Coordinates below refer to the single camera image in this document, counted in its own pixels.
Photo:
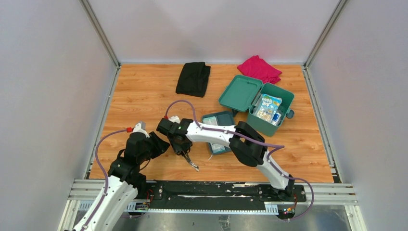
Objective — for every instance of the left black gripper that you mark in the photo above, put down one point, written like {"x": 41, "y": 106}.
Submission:
{"x": 159, "y": 145}

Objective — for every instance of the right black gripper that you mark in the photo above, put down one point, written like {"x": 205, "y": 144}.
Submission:
{"x": 177, "y": 148}

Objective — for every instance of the black handled scissors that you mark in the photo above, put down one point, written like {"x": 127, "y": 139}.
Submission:
{"x": 188, "y": 159}

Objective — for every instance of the teal white sachet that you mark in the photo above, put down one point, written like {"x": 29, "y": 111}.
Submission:
{"x": 217, "y": 148}

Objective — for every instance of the teal medicine box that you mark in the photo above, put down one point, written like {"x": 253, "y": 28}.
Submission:
{"x": 242, "y": 93}

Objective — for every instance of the light blue mask packet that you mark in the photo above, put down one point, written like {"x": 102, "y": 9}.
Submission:
{"x": 266, "y": 107}

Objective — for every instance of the small white blue bottle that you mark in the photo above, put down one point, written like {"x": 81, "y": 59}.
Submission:
{"x": 276, "y": 118}

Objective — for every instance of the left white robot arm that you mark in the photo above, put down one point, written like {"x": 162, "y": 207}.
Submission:
{"x": 113, "y": 198}

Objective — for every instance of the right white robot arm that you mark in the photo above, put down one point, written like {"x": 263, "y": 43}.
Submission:
{"x": 247, "y": 145}

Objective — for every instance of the dark teal divided tray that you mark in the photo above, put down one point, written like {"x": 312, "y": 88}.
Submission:
{"x": 224, "y": 118}

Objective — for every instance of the black folded cloth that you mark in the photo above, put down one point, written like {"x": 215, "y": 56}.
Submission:
{"x": 193, "y": 79}

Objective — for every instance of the pink folded cloth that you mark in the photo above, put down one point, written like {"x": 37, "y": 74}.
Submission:
{"x": 258, "y": 68}

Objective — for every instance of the black metal base rail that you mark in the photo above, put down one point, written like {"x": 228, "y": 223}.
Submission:
{"x": 233, "y": 198}

